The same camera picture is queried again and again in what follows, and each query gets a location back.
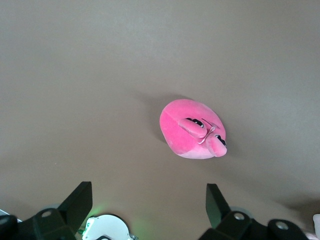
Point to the pink round plush toy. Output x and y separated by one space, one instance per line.
180 130

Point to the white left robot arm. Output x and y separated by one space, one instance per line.
107 227

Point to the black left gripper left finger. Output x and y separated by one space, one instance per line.
72 207

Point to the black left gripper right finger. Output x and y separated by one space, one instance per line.
220 212

